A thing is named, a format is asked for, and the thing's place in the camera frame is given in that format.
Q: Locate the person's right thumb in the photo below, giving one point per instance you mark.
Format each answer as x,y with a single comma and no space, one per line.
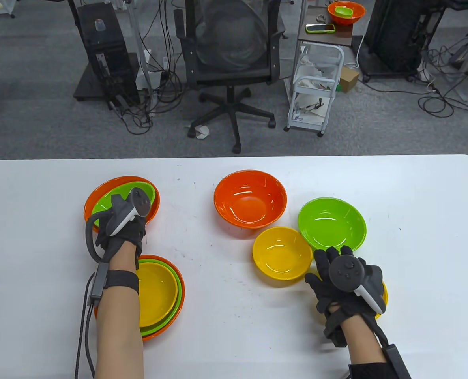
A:
312,282

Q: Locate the person's left forearm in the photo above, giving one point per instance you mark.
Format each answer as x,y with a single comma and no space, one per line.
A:
117,335

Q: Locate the yellow plastic bowl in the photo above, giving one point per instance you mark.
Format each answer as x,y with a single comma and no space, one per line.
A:
281,252
157,294
384,296

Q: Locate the person's left thumb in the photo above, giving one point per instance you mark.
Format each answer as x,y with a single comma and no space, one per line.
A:
140,235

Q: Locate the clear plastic cup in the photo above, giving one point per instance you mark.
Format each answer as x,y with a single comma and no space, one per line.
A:
100,25

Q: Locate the black equipment tower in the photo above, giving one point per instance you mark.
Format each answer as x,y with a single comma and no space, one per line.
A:
103,55

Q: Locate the small green plastic bowl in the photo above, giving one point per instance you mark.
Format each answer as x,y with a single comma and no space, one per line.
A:
343,11

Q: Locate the crumpled white paper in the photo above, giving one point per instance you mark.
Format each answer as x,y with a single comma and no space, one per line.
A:
199,132

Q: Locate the person's right middle finger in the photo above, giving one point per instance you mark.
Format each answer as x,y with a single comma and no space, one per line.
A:
332,254

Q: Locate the phone in green case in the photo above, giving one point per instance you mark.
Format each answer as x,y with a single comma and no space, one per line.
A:
320,28

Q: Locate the grey hand controller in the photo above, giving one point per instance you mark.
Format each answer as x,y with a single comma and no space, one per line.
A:
133,205
346,274

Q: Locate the black mesh office chair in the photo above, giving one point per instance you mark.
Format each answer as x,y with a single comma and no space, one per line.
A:
230,63

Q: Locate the brown small table top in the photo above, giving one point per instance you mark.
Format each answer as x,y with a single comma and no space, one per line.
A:
324,38

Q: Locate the person's right hand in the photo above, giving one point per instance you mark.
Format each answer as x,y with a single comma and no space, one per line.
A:
336,304

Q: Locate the person's left hand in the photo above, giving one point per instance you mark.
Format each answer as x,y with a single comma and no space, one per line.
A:
117,241

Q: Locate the grey right hand controller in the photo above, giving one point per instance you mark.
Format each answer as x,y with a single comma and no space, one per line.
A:
346,274

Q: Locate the person's right forearm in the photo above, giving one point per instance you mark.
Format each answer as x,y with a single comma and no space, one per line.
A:
366,347

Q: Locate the orange plastic bowl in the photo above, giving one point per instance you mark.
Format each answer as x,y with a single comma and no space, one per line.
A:
358,14
100,195
246,201
182,296

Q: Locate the brown cardboard box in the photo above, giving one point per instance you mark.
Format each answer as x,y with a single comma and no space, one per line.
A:
348,79

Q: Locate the person's right little finger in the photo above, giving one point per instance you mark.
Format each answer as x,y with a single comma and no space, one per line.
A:
361,263

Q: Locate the white rolling cart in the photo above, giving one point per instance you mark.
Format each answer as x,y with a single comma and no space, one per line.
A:
317,106

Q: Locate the grey left hand controller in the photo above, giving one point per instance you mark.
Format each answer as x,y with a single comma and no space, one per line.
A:
133,205

